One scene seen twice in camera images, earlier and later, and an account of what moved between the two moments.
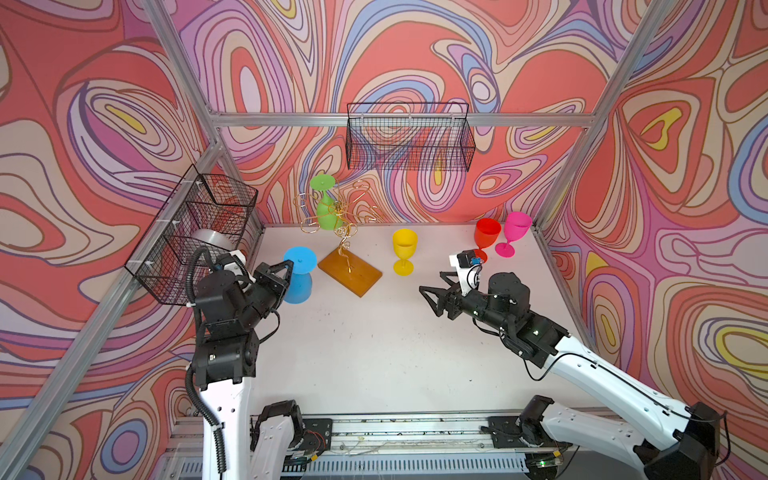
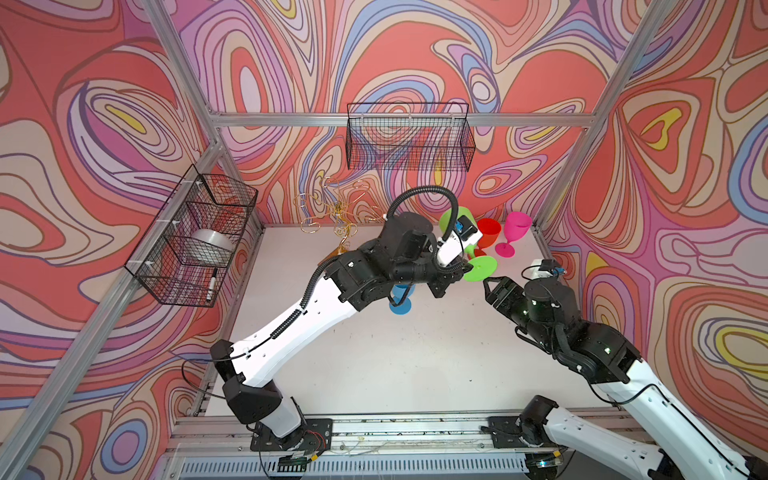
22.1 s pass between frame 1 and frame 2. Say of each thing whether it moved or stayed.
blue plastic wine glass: moved
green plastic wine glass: moved
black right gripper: moved
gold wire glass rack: stayed
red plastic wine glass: stayed
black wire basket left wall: stayed
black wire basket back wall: stayed
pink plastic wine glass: stayed
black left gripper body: moved
